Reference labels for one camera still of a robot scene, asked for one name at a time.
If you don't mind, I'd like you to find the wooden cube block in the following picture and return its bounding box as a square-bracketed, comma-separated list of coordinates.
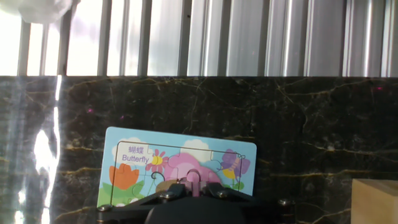
[350, 178, 398, 224]

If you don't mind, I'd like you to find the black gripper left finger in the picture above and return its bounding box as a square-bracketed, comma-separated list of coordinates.
[96, 182, 188, 224]

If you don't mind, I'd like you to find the pink puzzle piece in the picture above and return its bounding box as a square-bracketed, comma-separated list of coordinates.
[185, 169, 207, 197]

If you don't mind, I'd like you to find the black marble mat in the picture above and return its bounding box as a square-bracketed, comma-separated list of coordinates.
[0, 75, 398, 224]

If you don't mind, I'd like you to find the butterfly puzzle board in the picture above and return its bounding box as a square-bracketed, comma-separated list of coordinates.
[96, 126, 258, 208]

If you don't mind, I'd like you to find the white crumpled object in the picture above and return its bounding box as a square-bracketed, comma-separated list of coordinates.
[0, 0, 80, 25]

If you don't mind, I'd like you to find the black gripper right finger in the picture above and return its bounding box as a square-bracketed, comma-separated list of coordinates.
[205, 182, 296, 224]

